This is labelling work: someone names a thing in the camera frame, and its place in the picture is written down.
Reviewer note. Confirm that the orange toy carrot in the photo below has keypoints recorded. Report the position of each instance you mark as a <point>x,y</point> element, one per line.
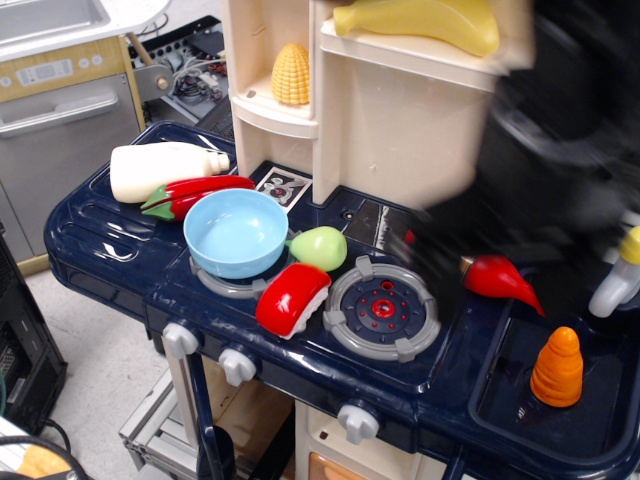
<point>557,377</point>

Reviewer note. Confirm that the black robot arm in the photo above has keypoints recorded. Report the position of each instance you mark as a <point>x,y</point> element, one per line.
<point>557,167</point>

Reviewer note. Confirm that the light blue plastic bowl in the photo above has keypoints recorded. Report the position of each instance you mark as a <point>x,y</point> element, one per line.
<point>236,233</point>

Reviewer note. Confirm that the green toy pear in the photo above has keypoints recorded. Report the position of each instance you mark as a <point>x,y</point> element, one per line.
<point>324,247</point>

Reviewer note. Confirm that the red and white toy sushi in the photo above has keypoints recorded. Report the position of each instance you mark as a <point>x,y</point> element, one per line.
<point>291,298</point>

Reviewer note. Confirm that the navy toy kitchen counter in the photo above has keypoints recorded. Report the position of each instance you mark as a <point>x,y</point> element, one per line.
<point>466,398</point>

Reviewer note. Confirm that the grey left stove burner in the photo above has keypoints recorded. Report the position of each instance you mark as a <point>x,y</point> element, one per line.
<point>248,288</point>

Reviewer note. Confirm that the grey stove burner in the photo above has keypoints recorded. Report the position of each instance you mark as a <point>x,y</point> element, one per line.
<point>382,312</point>
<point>248,288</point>

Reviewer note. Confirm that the grey right stove burner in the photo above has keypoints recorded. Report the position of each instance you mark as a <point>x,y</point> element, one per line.
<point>382,312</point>

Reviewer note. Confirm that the cream toy kitchen shelf unit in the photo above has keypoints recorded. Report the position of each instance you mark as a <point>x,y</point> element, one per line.
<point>396,117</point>

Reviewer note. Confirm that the grey middle stove knob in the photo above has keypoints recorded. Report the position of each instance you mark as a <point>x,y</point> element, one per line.
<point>238,367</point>

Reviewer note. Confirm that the grey stove knob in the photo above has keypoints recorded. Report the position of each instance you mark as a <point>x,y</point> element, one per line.
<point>358,423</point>
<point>179,341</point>
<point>238,367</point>

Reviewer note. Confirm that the red toy chili pepper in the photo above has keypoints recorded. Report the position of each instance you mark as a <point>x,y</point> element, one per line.
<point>171,202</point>

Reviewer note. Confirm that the grey left stove knob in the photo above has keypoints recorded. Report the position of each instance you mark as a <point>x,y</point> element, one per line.
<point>179,341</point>

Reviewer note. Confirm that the red toy ketchup bottle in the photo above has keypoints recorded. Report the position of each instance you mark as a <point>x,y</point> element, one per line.
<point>500,277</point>

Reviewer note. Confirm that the yellow toy corn cob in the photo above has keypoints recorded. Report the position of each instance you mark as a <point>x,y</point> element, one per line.
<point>290,76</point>

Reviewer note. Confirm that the grey right stove knob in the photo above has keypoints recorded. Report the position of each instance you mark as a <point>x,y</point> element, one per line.
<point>358,423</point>

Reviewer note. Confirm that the white toy mayonnaise bottle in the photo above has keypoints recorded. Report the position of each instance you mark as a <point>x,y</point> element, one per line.
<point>137,171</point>

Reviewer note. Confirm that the yellow toy banana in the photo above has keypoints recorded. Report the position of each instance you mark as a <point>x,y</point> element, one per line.
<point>468,25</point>

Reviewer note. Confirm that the wooden toy dishwasher cabinet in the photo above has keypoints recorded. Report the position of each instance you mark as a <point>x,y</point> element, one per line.
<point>68,97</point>

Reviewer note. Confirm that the black computer case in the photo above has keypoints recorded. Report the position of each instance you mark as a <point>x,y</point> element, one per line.
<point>33,371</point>

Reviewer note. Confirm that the aluminium extrusion frame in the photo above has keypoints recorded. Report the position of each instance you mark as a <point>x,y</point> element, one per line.
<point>155,437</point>

